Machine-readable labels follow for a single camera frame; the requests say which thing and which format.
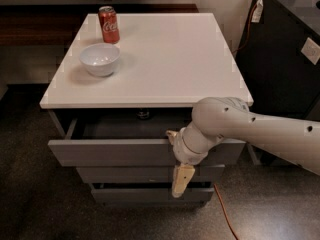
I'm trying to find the white cable tag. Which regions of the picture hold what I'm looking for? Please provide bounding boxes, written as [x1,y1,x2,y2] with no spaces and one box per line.
[251,0,264,23]

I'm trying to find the black cabinet on right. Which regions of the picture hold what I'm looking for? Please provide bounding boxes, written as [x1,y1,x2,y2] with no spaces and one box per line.
[235,0,320,167]

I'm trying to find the red coca-cola can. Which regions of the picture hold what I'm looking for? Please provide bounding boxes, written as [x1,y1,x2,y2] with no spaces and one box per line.
[98,6,120,44]

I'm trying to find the grey top drawer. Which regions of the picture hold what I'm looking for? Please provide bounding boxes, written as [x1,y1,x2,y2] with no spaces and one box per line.
[47,112,247,168]

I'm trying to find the dark blue pepsi can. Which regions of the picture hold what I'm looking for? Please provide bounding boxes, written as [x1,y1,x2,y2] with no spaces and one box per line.
[136,108,152,120]

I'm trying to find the grey drawer cabinet white top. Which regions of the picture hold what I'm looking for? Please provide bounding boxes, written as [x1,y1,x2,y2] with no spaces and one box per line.
[39,12,254,208]

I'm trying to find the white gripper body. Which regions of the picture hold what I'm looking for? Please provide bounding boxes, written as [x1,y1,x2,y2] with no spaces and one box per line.
[172,123,224,165]

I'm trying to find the white wall outlet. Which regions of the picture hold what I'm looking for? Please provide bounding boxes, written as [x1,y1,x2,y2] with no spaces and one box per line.
[301,38,320,65]

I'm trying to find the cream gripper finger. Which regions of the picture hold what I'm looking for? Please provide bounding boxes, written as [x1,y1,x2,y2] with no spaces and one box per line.
[172,164,195,198]
[166,130,178,145]

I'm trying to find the grey middle drawer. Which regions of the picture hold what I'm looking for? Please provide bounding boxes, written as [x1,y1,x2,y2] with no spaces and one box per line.
[77,165,225,183]

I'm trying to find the dark wooden bench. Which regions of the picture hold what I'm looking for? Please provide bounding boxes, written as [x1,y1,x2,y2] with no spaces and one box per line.
[0,3,200,47]

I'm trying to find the white bowl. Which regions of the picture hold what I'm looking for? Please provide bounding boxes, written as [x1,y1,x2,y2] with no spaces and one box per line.
[79,43,120,77]

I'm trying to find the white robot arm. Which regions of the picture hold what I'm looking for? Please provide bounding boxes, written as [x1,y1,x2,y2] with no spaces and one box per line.
[167,97,320,198]

